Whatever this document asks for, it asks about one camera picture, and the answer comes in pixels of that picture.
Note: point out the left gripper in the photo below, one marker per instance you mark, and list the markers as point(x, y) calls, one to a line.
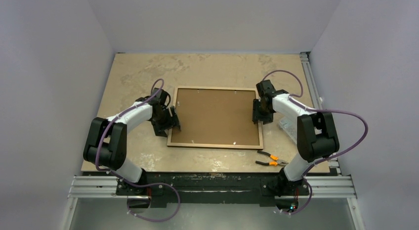
point(159, 129)

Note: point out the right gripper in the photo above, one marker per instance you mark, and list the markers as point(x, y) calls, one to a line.
point(259, 110)

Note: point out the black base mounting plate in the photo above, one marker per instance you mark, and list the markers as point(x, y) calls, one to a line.
point(264, 189)

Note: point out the orange handled pliers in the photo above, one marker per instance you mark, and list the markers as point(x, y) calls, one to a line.
point(275, 161)

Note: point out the aluminium rail front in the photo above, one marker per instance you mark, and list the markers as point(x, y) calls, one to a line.
point(106, 187)

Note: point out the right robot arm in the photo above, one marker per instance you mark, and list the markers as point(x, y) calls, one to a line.
point(316, 135)

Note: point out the aluminium rail right side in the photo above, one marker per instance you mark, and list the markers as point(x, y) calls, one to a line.
point(314, 91)

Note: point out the black wooden picture frame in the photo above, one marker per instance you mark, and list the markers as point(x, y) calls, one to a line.
point(212, 146)

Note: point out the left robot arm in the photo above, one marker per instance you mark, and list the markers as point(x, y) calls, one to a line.
point(106, 143)

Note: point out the aluminium rail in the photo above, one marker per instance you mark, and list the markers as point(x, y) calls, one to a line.
point(106, 187)
point(314, 91)

